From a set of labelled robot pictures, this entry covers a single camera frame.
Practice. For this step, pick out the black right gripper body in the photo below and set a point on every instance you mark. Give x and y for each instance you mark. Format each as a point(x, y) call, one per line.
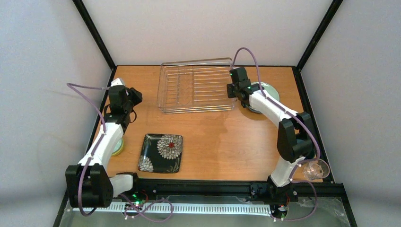
point(231, 91)

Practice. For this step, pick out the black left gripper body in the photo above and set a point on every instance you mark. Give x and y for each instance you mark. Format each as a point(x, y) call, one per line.
point(135, 96)

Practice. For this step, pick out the wire metal dish rack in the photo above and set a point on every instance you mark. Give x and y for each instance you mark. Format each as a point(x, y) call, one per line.
point(194, 86)

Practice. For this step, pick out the black floral square plate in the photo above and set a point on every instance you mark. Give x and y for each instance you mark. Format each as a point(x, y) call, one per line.
point(161, 153)

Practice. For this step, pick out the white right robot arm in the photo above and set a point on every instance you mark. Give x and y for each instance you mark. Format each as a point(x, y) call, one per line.
point(295, 144)

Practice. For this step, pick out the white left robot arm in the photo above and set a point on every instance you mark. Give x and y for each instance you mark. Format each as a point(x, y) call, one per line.
point(88, 184)

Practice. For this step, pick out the light green round plate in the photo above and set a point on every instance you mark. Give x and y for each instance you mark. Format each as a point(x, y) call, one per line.
point(271, 91)

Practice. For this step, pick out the green yellow small bowl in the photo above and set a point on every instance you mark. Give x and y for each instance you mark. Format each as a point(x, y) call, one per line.
point(118, 147)

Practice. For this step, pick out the black frame post left rear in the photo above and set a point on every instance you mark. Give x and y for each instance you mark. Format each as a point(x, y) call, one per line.
point(85, 15)

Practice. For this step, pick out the black frame post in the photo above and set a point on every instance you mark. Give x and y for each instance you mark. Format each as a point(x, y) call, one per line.
point(323, 25)
point(85, 15)

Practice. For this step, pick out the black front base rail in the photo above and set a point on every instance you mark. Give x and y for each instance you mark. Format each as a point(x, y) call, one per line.
point(319, 205)

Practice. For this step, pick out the black frame post right rear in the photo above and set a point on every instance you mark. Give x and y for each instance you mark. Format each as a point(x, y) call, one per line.
point(323, 25)

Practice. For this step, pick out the white slotted cable duct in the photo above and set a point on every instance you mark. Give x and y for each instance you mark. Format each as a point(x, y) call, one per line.
point(197, 208)

